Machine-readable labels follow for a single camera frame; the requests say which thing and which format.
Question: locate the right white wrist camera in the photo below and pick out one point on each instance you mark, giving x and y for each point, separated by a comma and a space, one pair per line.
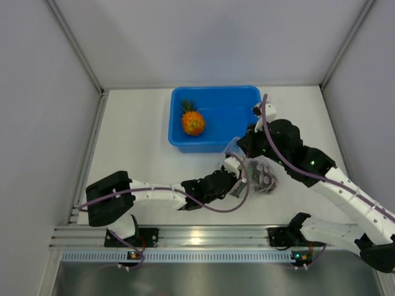
270, 115

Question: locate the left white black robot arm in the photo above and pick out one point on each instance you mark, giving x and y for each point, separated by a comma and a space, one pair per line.
111, 201

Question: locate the blue plastic bin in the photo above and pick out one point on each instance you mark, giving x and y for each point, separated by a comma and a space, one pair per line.
226, 110

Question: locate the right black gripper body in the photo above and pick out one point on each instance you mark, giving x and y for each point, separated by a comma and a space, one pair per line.
259, 144

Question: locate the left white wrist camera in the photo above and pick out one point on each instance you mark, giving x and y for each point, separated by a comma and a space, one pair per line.
236, 165

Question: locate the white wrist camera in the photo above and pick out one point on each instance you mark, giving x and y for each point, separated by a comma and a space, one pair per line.
270, 115
236, 165

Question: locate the dark purple fake grapes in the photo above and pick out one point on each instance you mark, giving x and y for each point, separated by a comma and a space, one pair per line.
262, 177

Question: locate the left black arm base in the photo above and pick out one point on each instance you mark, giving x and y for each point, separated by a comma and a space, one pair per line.
144, 237

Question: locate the clear zip top bag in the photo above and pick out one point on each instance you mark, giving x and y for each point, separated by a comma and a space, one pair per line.
239, 189

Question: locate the orange fake pineapple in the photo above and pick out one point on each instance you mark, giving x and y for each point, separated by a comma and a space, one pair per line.
192, 121

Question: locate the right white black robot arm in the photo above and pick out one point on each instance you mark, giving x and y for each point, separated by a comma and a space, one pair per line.
372, 236

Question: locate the aluminium mounting rail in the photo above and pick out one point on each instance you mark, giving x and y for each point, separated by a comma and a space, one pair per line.
247, 227

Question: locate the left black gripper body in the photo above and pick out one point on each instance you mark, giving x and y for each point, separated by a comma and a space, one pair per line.
234, 179

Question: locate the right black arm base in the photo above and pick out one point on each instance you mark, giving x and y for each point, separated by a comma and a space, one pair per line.
285, 237

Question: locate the white slotted cable duct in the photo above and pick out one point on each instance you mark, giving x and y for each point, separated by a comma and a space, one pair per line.
185, 256

